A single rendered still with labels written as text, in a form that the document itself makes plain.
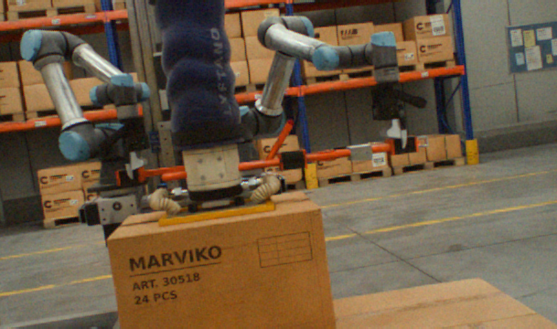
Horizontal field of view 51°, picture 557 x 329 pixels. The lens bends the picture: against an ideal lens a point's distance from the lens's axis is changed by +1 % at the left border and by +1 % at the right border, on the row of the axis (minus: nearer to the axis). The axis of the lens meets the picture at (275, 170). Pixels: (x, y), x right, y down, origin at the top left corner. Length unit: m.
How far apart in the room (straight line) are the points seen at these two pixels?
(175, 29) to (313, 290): 0.85
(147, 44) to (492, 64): 9.80
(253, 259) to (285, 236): 0.11
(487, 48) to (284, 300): 10.41
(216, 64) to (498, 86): 10.35
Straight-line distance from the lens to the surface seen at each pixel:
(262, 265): 1.67
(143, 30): 2.57
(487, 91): 11.79
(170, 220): 1.72
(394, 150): 1.87
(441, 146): 9.96
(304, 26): 2.23
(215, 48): 1.75
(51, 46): 2.42
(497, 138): 11.72
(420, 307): 2.00
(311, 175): 9.12
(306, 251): 1.68
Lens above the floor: 1.22
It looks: 5 degrees down
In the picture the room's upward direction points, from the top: 8 degrees counter-clockwise
